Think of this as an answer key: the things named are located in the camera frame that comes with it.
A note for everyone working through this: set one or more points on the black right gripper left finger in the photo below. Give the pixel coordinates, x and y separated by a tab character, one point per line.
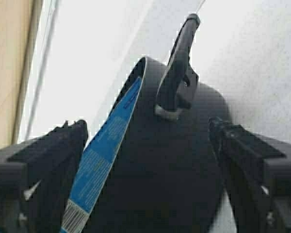
36	177

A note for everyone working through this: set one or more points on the black two-handled cooking pot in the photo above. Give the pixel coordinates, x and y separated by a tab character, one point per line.
165	178

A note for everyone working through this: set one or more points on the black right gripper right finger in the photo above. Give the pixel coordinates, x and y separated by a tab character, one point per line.
256	173

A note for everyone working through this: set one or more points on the blue paper label in pot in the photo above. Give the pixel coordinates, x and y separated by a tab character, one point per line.
97	161

